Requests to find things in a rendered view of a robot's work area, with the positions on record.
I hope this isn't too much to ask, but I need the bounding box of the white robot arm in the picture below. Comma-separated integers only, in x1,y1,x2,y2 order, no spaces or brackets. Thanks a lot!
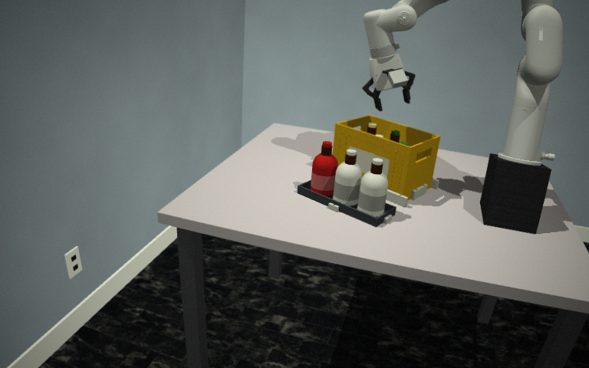
364,0,563,166

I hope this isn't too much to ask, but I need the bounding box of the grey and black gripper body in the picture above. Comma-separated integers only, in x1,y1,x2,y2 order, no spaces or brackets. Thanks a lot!
369,53,405,91

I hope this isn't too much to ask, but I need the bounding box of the yellow crate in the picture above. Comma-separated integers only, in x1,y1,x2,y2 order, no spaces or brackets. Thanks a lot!
332,115,440,200

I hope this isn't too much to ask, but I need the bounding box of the white bottle with grey label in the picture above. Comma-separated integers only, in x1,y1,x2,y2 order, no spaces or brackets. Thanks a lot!
357,158,388,217
333,149,362,207

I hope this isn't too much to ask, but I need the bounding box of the red bottle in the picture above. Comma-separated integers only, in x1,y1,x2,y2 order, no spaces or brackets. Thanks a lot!
311,141,338,197

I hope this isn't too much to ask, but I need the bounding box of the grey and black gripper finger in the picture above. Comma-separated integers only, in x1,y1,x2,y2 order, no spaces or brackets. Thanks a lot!
362,78,383,111
402,71,416,104

